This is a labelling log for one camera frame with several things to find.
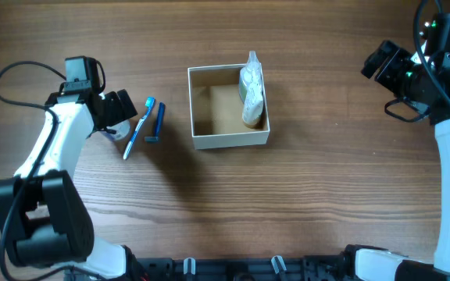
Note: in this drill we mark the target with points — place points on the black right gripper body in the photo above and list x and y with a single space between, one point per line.
383 61

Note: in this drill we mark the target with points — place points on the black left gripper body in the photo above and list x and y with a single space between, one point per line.
123 108

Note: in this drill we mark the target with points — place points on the cotton swab tub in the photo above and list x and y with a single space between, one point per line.
118 132

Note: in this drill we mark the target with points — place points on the blue white toothbrush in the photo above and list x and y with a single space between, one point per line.
149 104

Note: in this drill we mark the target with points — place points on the white squeeze tube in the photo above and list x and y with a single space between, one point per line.
253 106

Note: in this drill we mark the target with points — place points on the clear bottle with dark liquid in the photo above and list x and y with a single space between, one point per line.
249 74

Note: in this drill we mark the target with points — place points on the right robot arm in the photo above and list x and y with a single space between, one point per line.
380 264

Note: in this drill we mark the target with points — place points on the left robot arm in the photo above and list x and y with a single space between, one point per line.
43 221

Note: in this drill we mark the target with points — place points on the blue disposable razor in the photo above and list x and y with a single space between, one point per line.
154 138

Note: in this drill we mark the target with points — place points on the white cardboard box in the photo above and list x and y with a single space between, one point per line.
216 109

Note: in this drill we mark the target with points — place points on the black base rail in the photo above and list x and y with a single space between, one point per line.
308 268

